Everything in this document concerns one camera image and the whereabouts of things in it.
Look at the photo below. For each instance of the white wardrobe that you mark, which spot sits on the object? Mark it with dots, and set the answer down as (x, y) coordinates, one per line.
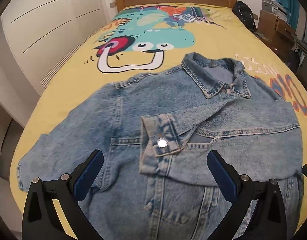
(43, 30)

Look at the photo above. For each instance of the white printer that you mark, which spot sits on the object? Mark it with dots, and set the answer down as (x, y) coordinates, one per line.
(272, 6)

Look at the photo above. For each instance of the black backpack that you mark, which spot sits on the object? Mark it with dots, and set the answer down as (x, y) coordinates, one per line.
(244, 15)

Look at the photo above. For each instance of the white wall socket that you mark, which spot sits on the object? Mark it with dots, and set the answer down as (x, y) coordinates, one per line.
(112, 5)

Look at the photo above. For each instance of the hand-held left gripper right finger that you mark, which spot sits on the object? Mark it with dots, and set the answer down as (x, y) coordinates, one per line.
(222, 173)

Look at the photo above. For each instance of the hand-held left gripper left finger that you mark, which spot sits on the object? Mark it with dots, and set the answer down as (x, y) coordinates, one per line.
(89, 172)

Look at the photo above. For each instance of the yellow printed bedspread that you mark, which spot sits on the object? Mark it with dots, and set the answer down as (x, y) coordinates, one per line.
(68, 80)

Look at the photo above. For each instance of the blue denim jacket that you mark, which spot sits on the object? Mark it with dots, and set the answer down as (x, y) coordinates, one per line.
(193, 110)

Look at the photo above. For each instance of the brown cardboard box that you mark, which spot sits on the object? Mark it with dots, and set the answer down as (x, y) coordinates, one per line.
(271, 26)

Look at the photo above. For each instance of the teal curtain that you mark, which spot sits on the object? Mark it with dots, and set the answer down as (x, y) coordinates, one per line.
(286, 0)

